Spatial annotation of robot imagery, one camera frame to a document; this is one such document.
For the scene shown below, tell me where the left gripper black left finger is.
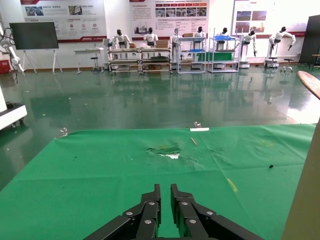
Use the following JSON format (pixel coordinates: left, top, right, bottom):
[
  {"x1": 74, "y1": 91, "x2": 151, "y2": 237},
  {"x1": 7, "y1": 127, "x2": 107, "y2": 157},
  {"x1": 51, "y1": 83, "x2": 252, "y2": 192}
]
[{"x1": 84, "y1": 184, "x2": 162, "y2": 240}]

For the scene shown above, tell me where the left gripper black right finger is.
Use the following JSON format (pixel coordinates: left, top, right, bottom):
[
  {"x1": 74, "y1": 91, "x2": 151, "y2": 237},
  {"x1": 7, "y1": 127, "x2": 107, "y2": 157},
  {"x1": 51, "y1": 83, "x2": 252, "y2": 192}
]
[{"x1": 170, "y1": 184, "x2": 263, "y2": 240}]

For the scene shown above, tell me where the red box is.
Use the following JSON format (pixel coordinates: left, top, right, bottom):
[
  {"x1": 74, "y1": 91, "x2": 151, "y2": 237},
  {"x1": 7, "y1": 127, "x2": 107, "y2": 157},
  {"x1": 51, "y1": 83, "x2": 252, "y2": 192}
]
[{"x1": 0, "y1": 59, "x2": 12, "y2": 75}]

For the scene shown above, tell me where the yellow-green tape strip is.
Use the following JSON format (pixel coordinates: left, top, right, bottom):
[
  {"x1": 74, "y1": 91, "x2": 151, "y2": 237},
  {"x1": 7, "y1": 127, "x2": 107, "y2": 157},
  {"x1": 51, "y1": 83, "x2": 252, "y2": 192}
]
[{"x1": 227, "y1": 178, "x2": 239, "y2": 193}]

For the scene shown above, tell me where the green table cloth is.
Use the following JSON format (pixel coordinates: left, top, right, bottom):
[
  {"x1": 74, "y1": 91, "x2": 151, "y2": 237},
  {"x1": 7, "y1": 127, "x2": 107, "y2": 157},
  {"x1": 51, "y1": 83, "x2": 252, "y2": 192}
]
[{"x1": 0, "y1": 123, "x2": 317, "y2": 240}]

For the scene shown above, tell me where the metal shelf rack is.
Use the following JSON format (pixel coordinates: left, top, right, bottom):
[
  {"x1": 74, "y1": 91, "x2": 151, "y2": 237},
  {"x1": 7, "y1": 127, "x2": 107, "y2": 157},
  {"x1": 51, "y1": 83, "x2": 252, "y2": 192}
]
[
  {"x1": 107, "y1": 47, "x2": 141, "y2": 76},
  {"x1": 139, "y1": 46, "x2": 173, "y2": 76}
]

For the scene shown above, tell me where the black round stool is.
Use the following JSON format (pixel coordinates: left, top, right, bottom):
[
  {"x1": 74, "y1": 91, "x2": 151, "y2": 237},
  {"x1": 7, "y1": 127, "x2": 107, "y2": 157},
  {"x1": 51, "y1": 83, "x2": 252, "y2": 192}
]
[
  {"x1": 280, "y1": 57, "x2": 295, "y2": 76},
  {"x1": 90, "y1": 56, "x2": 99, "y2": 74}
]

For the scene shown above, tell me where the white wheeled cart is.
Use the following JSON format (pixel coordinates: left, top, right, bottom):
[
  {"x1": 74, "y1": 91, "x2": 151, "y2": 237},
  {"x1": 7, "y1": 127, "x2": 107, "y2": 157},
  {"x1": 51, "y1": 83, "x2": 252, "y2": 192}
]
[{"x1": 0, "y1": 84, "x2": 28, "y2": 131}]

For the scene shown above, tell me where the white side table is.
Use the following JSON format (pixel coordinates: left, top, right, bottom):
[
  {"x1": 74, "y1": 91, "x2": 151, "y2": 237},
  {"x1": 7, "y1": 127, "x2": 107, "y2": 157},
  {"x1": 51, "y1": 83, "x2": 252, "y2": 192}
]
[{"x1": 73, "y1": 46, "x2": 105, "y2": 76}]

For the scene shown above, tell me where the white screen stand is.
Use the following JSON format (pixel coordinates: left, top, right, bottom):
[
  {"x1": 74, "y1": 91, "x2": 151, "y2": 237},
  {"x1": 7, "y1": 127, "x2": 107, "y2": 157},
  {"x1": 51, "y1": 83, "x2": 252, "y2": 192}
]
[{"x1": 21, "y1": 49, "x2": 63, "y2": 74}]

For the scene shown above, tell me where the black display screen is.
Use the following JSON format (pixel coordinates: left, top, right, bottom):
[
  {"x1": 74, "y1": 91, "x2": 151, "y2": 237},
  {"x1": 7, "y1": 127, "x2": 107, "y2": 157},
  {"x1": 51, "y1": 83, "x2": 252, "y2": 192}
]
[{"x1": 9, "y1": 21, "x2": 60, "y2": 51}]

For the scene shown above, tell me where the black partition panel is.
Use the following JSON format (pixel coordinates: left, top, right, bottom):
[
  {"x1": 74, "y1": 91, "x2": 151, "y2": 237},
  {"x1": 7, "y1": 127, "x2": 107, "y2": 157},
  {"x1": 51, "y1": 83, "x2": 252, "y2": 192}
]
[{"x1": 299, "y1": 14, "x2": 320, "y2": 66}]

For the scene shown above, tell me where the white frame shelf rack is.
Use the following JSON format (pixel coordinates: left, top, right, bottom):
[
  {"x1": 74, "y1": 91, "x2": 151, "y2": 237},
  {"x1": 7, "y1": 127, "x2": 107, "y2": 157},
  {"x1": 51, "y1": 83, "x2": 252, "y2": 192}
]
[
  {"x1": 176, "y1": 36, "x2": 207, "y2": 75},
  {"x1": 208, "y1": 35, "x2": 241, "y2": 74}
]

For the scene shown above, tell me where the wall poster with photo row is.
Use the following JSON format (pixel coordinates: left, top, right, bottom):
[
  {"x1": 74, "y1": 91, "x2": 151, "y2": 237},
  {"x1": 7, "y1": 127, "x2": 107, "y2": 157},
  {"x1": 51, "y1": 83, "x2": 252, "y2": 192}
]
[{"x1": 129, "y1": 0, "x2": 210, "y2": 41}]

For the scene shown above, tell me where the wall poster with red band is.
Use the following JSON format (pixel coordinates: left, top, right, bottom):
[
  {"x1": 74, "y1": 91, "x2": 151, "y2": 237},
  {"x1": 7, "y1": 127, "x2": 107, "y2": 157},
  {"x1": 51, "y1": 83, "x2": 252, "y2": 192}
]
[{"x1": 20, "y1": 0, "x2": 108, "y2": 44}]

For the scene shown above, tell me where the wall poster with dark photos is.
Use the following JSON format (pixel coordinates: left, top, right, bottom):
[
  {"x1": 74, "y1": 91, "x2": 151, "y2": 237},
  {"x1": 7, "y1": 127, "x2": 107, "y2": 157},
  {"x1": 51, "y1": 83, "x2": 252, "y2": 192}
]
[{"x1": 231, "y1": 0, "x2": 308, "y2": 39}]

